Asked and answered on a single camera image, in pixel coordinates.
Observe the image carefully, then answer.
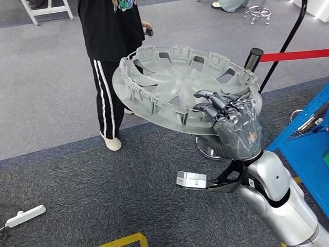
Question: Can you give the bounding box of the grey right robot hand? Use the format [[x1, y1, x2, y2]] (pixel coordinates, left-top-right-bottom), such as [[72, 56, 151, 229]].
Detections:
[[192, 90, 263, 162]]

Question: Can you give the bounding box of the silver plastic wheel hubcap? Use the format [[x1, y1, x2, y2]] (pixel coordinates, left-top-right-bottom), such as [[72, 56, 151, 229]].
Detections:
[[112, 45, 263, 136]]

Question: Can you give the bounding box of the blue metal shelf rack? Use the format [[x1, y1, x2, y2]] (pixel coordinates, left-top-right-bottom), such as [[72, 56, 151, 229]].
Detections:
[[266, 81, 329, 219]]

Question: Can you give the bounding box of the red barrier belt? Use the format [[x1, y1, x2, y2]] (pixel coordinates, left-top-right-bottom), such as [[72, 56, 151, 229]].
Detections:
[[259, 48, 329, 63]]

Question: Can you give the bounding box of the person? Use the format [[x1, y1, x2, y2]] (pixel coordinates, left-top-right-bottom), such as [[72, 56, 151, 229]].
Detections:
[[77, 0, 154, 152], [211, 0, 251, 13]]

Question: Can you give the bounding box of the white lit platform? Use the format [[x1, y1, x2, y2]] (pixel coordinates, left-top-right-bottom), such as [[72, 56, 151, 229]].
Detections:
[[293, 0, 329, 23]]

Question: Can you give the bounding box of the white power strip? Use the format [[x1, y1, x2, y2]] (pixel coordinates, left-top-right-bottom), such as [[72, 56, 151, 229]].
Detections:
[[5, 204, 47, 229]]

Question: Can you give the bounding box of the black camera bracket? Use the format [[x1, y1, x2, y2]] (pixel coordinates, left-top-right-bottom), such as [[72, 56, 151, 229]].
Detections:
[[205, 160, 248, 194]]

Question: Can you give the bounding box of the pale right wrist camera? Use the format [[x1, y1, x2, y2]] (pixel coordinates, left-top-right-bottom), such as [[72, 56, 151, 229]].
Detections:
[[176, 171, 208, 190]]

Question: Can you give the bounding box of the white table frame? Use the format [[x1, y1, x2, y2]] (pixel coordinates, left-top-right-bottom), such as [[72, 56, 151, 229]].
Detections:
[[20, 0, 75, 27]]

